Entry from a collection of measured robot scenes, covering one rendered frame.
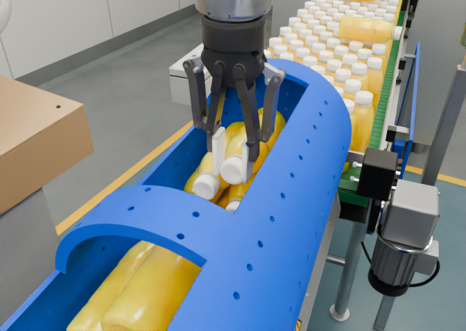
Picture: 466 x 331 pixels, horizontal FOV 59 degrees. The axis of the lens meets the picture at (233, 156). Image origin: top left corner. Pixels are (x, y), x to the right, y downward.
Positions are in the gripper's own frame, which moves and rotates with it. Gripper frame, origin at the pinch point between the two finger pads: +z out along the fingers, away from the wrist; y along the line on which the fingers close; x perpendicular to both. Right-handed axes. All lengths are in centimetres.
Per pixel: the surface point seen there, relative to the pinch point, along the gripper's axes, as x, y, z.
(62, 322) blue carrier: -25.2, -12.6, 11.9
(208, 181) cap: 0.2, -4.2, 5.9
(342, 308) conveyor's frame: 66, 22, 111
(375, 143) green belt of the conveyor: 57, 19, 27
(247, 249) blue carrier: -18.9, 9.1, -3.3
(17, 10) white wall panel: 195, -254, 54
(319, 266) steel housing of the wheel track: 12.2, 13.7, 30.9
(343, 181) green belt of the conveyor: 36.9, 13.9, 27.3
